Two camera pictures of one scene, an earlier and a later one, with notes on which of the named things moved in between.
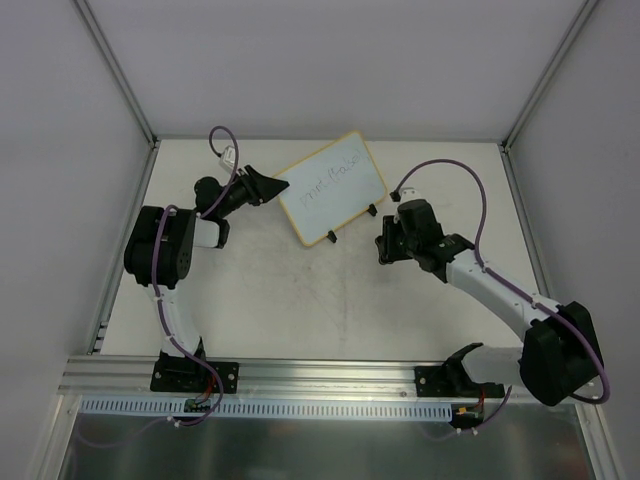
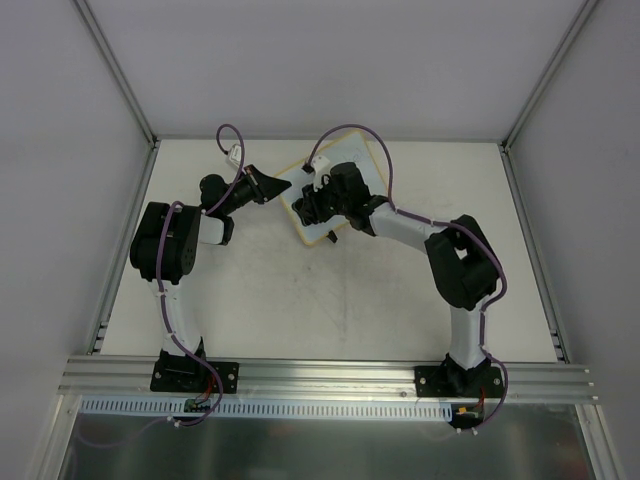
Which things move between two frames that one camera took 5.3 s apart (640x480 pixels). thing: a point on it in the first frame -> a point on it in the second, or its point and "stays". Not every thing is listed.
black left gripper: (251, 184) stays
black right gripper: (388, 240) -> (314, 203)
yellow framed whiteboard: (330, 185) stays
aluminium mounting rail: (129, 377) stays
